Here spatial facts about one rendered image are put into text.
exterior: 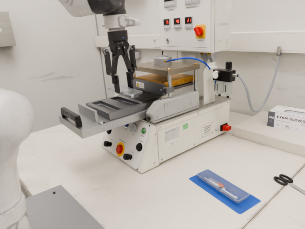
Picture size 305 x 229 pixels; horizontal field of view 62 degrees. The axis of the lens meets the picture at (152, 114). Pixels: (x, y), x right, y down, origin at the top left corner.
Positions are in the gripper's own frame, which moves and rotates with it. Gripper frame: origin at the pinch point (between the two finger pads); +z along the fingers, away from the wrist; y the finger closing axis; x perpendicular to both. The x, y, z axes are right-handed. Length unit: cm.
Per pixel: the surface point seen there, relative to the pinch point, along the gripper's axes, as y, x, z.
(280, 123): -57, 37, 25
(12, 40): 13, -135, -17
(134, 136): 2.3, 7.2, 20.5
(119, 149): 6.5, 1.4, 27.1
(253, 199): -10, 53, 31
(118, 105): 5.6, 3.7, 7.0
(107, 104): 7.3, -2.4, 7.7
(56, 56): -21, -150, 1
